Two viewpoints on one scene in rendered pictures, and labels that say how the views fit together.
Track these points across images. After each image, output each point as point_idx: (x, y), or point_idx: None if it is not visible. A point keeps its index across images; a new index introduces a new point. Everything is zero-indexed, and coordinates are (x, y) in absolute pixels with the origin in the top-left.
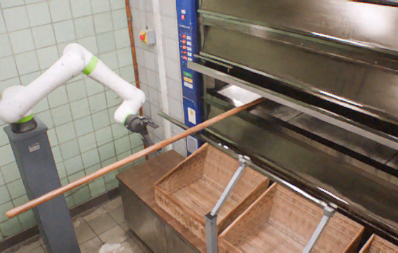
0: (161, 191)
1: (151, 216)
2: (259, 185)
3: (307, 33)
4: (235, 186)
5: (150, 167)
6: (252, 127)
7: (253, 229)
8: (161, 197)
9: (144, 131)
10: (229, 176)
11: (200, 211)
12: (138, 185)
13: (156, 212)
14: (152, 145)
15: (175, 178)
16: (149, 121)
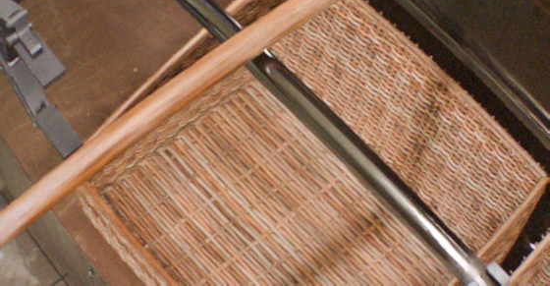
0: (95, 200)
1: (72, 242)
2: (506, 229)
3: None
4: (408, 161)
5: (63, 15)
6: None
7: None
8: (97, 212)
9: (8, 55)
10: (384, 113)
11: (256, 266)
12: (20, 108)
13: (87, 256)
14: (43, 114)
15: None
16: (21, 39)
